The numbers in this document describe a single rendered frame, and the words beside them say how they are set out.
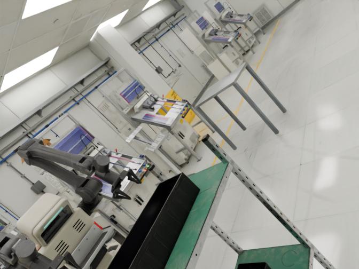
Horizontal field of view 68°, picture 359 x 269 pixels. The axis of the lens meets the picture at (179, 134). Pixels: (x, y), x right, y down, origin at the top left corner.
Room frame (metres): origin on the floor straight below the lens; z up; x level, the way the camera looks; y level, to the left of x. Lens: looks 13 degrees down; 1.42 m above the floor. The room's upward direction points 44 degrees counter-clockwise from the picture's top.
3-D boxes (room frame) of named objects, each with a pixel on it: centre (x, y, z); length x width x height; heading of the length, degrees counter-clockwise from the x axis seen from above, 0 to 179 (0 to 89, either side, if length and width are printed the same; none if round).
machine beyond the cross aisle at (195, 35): (7.24, -2.29, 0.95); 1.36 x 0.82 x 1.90; 45
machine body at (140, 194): (3.70, 1.24, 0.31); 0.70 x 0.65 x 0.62; 135
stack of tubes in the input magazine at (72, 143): (3.66, 1.11, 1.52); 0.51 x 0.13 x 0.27; 135
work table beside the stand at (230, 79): (3.21, -0.77, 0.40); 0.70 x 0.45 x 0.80; 39
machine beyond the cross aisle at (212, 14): (8.25, -3.33, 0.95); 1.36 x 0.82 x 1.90; 45
